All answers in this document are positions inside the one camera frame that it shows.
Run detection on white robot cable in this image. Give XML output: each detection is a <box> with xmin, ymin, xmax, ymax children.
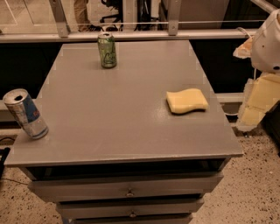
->
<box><xmin>236</xmin><ymin>26</ymin><xmax>252</xmax><ymax>39</ymax></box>

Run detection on grey drawer cabinet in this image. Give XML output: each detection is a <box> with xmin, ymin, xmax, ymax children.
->
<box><xmin>6</xmin><ymin>40</ymin><xmax>242</xmax><ymax>224</ymax></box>

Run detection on middle grey drawer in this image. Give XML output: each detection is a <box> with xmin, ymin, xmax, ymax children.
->
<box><xmin>57</xmin><ymin>199</ymin><xmax>204</xmax><ymax>219</ymax></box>

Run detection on green soda can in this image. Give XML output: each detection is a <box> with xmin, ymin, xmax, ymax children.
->
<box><xmin>97</xmin><ymin>32</ymin><xmax>117</xmax><ymax>68</ymax></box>

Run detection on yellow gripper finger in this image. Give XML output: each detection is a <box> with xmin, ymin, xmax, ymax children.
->
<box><xmin>236</xmin><ymin>73</ymin><xmax>280</xmax><ymax>132</ymax></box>
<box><xmin>233</xmin><ymin>37</ymin><xmax>253</xmax><ymax>59</ymax></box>

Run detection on grey drawer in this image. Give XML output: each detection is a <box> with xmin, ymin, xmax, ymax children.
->
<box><xmin>57</xmin><ymin>199</ymin><xmax>204</xmax><ymax>219</ymax></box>
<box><xmin>28</xmin><ymin>171</ymin><xmax>223</xmax><ymax>202</ymax></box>

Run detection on top grey drawer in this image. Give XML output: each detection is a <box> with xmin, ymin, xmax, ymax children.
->
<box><xmin>28</xmin><ymin>171</ymin><xmax>223</xmax><ymax>202</ymax></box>

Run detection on black office chair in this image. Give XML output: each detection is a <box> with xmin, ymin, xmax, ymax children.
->
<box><xmin>99</xmin><ymin>0</ymin><xmax>124</xmax><ymax>25</ymax></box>

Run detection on person legs in background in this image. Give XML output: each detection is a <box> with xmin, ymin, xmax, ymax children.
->
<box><xmin>73</xmin><ymin>0</ymin><xmax>102</xmax><ymax>32</ymax></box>

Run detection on black cable on floor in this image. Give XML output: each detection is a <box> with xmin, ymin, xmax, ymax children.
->
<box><xmin>0</xmin><ymin>136</ymin><xmax>29</xmax><ymax>186</ymax></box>

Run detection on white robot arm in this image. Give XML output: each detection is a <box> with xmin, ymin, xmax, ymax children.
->
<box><xmin>233</xmin><ymin>9</ymin><xmax>280</xmax><ymax>132</ymax></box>

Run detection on metal window rail frame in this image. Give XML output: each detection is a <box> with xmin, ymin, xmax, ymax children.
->
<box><xmin>0</xmin><ymin>0</ymin><xmax>256</xmax><ymax>43</ymax></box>

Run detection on yellow sponge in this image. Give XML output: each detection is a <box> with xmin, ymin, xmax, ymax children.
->
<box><xmin>166</xmin><ymin>88</ymin><xmax>208</xmax><ymax>114</ymax></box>

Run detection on blue silver energy drink can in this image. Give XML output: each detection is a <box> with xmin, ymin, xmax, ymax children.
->
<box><xmin>3</xmin><ymin>88</ymin><xmax>48</xmax><ymax>139</ymax></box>

